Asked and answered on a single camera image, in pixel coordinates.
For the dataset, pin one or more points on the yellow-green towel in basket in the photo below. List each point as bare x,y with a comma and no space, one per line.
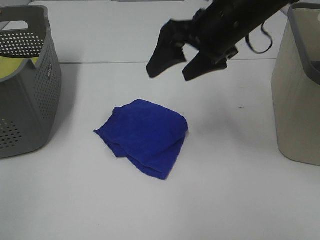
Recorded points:
16,67

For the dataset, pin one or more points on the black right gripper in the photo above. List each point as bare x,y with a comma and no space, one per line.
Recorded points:
214,32

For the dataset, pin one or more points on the beige plastic basket grey rim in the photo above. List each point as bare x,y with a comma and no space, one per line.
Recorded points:
295,85

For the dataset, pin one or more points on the grey perforated plastic basket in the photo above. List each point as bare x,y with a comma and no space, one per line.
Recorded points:
28,105

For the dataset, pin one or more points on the blue towel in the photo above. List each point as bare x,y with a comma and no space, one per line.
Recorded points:
149,135

